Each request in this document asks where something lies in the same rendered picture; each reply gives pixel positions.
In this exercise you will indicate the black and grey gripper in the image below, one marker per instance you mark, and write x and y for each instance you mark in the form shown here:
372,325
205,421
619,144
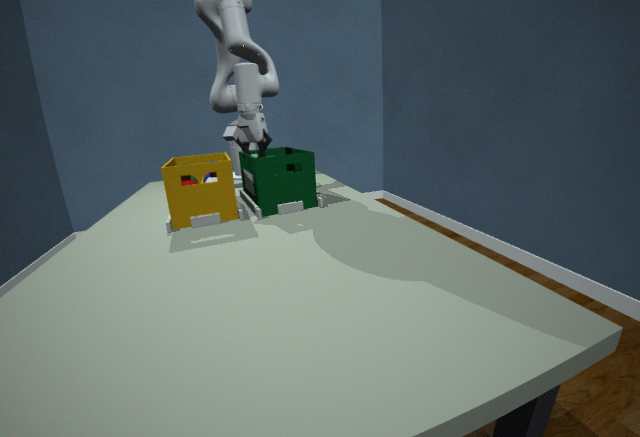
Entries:
253,133

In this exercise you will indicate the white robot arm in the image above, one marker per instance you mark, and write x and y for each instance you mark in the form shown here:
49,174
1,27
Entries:
250,85

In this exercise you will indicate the green divided crate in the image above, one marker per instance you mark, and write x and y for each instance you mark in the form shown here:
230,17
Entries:
296,180

